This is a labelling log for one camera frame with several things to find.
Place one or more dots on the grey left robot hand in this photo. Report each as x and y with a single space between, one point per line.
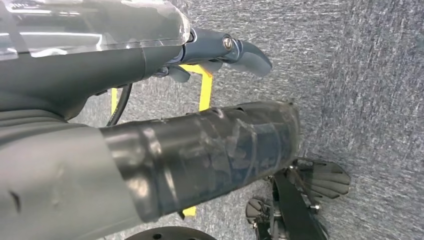
82 69

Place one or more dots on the yellow floor tape square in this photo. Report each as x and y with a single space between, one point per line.
206 89

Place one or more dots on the black round plate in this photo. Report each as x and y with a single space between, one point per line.
172 233

